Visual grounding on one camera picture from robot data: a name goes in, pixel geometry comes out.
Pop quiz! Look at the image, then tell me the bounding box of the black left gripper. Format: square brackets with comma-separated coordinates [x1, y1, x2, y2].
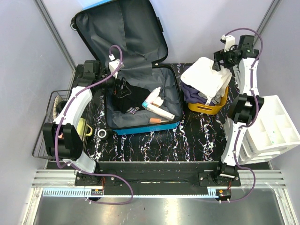
[96, 67, 131, 98]

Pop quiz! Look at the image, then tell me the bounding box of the black garment with label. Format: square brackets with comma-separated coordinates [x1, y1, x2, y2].
[112, 78, 150, 114]

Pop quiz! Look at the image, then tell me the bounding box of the white towel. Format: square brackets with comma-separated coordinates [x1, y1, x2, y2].
[180, 57, 232, 97]

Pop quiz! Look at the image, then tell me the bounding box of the grey garment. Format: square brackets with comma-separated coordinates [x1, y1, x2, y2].
[197, 92, 222, 106]

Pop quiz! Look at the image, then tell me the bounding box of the purple garment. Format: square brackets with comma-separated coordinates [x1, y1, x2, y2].
[180, 82, 207, 104]

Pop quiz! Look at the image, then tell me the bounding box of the orange plastic basket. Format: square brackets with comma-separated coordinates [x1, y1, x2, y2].
[187, 86, 229, 115]

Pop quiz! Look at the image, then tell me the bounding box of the blue fish-print suitcase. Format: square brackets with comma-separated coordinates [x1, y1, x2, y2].
[71, 0, 183, 135]

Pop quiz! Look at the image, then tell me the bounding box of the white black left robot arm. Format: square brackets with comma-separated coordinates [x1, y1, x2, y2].
[42, 58, 124, 186]

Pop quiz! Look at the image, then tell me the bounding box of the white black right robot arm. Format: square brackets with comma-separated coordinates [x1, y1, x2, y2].
[211, 34, 264, 186]

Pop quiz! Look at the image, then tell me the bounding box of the white pink-tipped bottle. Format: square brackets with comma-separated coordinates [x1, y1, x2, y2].
[142, 87, 161, 109]

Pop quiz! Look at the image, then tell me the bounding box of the white cosmetic tube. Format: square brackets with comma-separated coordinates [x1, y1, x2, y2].
[146, 104, 175, 121]

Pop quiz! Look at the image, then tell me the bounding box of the brown small tube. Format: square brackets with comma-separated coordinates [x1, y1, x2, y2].
[149, 118, 169, 124]

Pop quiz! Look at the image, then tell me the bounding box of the pale yellow mug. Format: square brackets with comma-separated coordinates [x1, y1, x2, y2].
[76, 118, 93, 141]

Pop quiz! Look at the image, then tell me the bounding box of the black bowl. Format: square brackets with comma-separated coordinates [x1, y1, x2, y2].
[55, 101, 67, 117]

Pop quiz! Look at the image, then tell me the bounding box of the white divided organizer tray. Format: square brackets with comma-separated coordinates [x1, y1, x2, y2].
[225, 95, 300, 165]

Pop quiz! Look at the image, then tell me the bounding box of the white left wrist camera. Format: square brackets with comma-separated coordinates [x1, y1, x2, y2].
[108, 54, 124, 78]

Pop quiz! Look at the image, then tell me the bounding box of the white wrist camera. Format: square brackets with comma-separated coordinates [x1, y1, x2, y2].
[108, 54, 124, 78]
[220, 35, 235, 52]

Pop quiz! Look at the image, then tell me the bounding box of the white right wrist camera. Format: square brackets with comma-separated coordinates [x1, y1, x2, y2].
[220, 35, 235, 52]

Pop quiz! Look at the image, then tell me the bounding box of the black wire dish rack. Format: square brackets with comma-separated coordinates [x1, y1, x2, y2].
[32, 90, 93, 161]

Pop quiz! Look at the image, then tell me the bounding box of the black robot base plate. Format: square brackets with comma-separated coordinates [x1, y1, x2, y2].
[46, 161, 270, 187]

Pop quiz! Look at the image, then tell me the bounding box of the aluminium frame rail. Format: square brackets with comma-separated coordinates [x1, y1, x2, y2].
[22, 170, 300, 225]

